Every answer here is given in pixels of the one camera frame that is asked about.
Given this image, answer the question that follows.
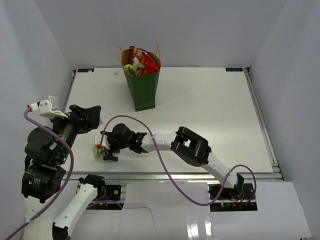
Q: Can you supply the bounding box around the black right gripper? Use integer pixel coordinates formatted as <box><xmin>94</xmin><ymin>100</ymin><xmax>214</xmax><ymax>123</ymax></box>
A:
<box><xmin>104</xmin><ymin>131</ymin><xmax>131</xmax><ymax>160</ymax></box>

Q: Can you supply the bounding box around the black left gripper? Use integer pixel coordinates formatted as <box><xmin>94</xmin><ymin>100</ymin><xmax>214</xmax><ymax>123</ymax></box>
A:
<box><xmin>50</xmin><ymin>102</ymin><xmax>102</xmax><ymax>163</ymax></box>

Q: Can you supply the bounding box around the green snack packet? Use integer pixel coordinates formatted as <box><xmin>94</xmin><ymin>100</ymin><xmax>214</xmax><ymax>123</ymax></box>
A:
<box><xmin>92</xmin><ymin>144</ymin><xmax>105</xmax><ymax>159</ymax></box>
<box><xmin>123</xmin><ymin>57</ymin><xmax>145</xmax><ymax>77</ymax></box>

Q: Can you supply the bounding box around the large red candy bag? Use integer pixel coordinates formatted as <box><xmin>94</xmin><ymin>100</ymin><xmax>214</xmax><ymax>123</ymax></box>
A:
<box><xmin>129</xmin><ymin>45</ymin><xmax>160</xmax><ymax>75</ymax></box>

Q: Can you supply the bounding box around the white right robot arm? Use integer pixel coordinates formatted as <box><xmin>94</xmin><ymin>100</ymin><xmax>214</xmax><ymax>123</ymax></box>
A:
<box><xmin>100</xmin><ymin>123</ymin><xmax>244</xmax><ymax>200</ymax></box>

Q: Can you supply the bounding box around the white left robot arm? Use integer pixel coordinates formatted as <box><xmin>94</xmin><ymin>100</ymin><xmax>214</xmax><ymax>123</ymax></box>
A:
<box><xmin>21</xmin><ymin>100</ymin><xmax>106</xmax><ymax>240</ymax></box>

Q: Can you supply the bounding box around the brown and green paper bag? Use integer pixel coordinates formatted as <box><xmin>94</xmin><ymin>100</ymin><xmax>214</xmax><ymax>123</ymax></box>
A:
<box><xmin>115</xmin><ymin>45</ymin><xmax>162</xmax><ymax>112</ymax></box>

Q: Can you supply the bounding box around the blue label left corner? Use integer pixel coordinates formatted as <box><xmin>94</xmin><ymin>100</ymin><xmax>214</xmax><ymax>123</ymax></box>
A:
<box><xmin>77</xmin><ymin>68</ymin><xmax>95</xmax><ymax>73</ymax></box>

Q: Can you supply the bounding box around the blue label corner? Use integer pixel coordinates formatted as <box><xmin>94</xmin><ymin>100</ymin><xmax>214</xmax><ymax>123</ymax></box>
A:
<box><xmin>77</xmin><ymin>68</ymin><xmax>95</xmax><ymax>73</ymax></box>
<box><xmin>225</xmin><ymin>67</ymin><xmax>243</xmax><ymax>72</ymax></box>

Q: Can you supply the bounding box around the blue label right corner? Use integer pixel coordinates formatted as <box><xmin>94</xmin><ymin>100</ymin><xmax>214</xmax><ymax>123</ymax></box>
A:
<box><xmin>225</xmin><ymin>67</ymin><xmax>243</xmax><ymax>72</ymax></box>

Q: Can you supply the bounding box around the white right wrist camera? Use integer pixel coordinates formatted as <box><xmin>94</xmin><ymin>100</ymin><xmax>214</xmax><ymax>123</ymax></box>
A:
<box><xmin>93</xmin><ymin>135</ymin><xmax>110</xmax><ymax>149</ymax></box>

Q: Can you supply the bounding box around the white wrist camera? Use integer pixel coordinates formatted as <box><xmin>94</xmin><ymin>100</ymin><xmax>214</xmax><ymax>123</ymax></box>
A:
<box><xmin>27</xmin><ymin>95</ymin><xmax>68</xmax><ymax>120</ymax></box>
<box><xmin>93</xmin><ymin>135</ymin><xmax>110</xmax><ymax>149</ymax></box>

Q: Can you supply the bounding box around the aluminium front rail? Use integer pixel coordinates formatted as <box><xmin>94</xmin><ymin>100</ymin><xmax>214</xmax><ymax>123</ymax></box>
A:
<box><xmin>43</xmin><ymin>171</ymin><xmax>285</xmax><ymax>181</ymax></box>

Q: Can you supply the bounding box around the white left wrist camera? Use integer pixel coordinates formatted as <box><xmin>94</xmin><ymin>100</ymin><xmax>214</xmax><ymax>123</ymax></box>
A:
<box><xmin>27</xmin><ymin>95</ymin><xmax>68</xmax><ymax>120</ymax></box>

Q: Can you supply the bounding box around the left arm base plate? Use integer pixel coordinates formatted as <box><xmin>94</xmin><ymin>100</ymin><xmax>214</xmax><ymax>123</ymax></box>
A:
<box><xmin>94</xmin><ymin>184</ymin><xmax>122</xmax><ymax>201</ymax></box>

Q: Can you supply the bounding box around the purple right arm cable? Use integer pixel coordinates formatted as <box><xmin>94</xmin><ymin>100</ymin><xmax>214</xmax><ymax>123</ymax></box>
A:
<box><xmin>99</xmin><ymin>114</ymin><xmax>257</xmax><ymax>207</ymax></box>

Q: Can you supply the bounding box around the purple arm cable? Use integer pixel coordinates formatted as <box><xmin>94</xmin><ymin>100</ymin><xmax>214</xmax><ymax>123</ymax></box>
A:
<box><xmin>0</xmin><ymin>107</ymin><xmax>75</xmax><ymax>240</ymax></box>
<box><xmin>99</xmin><ymin>114</ymin><xmax>257</xmax><ymax>207</ymax></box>

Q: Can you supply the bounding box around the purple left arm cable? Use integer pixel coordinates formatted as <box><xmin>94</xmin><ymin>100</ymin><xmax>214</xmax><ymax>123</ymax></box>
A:
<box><xmin>0</xmin><ymin>107</ymin><xmax>75</xmax><ymax>240</ymax></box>

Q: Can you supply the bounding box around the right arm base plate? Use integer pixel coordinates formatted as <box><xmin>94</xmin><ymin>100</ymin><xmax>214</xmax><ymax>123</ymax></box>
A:
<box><xmin>210</xmin><ymin>183</ymin><xmax>258</xmax><ymax>212</ymax></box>

